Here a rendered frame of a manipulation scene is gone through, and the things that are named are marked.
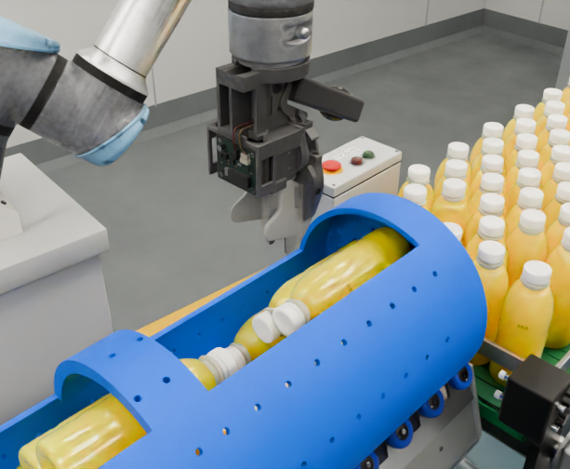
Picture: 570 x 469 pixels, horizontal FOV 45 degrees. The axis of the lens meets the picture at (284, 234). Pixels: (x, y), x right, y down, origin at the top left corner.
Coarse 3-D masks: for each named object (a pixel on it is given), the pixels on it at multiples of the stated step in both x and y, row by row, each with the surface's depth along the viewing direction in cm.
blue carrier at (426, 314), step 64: (320, 256) 107; (448, 256) 86; (192, 320) 90; (320, 320) 74; (384, 320) 78; (448, 320) 84; (64, 384) 76; (128, 384) 64; (192, 384) 65; (256, 384) 67; (320, 384) 71; (384, 384) 76; (0, 448) 75; (128, 448) 60; (192, 448) 62; (256, 448) 65; (320, 448) 70
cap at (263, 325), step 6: (264, 312) 89; (270, 312) 89; (258, 318) 88; (264, 318) 88; (270, 318) 88; (252, 324) 90; (258, 324) 89; (264, 324) 88; (270, 324) 87; (258, 330) 89; (264, 330) 88; (270, 330) 87; (276, 330) 88; (258, 336) 90; (264, 336) 89; (270, 336) 88; (276, 336) 88; (270, 342) 89
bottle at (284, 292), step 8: (328, 256) 97; (304, 272) 94; (288, 280) 93; (296, 280) 92; (280, 288) 92; (288, 288) 90; (272, 296) 92; (280, 296) 90; (288, 296) 90; (272, 304) 90; (280, 304) 89; (272, 312) 89; (280, 336) 90
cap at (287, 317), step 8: (288, 304) 82; (280, 312) 82; (288, 312) 81; (296, 312) 81; (280, 320) 82; (288, 320) 81; (296, 320) 81; (304, 320) 82; (280, 328) 83; (288, 328) 82; (296, 328) 81
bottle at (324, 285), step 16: (368, 240) 90; (384, 240) 90; (400, 240) 91; (336, 256) 88; (352, 256) 87; (368, 256) 88; (384, 256) 89; (400, 256) 90; (320, 272) 84; (336, 272) 84; (352, 272) 85; (368, 272) 86; (304, 288) 83; (320, 288) 83; (336, 288) 83; (352, 288) 84; (304, 304) 83; (320, 304) 82
